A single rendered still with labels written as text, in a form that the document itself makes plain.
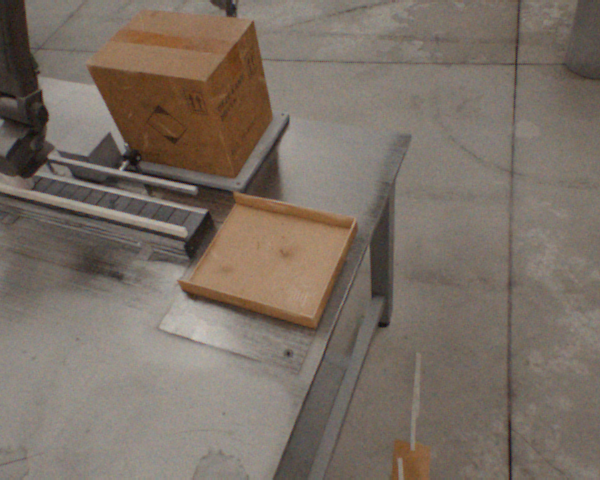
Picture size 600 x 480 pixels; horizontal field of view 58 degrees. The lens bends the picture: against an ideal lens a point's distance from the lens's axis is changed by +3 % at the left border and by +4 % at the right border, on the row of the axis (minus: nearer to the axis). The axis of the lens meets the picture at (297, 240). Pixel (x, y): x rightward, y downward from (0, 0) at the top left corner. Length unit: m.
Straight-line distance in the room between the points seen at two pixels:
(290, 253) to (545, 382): 1.10
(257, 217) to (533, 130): 1.81
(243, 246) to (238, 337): 0.22
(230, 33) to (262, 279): 0.55
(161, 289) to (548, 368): 1.31
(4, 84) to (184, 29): 0.40
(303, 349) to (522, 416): 1.03
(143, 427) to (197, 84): 0.66
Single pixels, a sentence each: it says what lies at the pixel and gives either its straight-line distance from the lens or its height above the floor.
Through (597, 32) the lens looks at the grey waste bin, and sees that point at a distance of 3.00.
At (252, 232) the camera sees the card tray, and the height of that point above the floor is 0.83.
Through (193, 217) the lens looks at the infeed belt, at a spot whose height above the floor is 0.88.
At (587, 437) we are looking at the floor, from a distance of 1.90.
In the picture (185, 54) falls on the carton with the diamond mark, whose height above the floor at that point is 1.12.
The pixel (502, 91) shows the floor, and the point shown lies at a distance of 2.98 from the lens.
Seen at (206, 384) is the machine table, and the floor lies 0.83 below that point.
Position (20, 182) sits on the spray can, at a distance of 1.41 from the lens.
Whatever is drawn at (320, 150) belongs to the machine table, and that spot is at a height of 0.83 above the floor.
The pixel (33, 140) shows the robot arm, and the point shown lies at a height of 1.08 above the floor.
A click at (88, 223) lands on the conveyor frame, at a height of 0.87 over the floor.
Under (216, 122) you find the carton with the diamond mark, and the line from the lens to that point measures 1.18.
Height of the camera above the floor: 1.69
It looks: 49 degrees down
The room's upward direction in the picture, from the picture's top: 11 degrees counter-clockwise
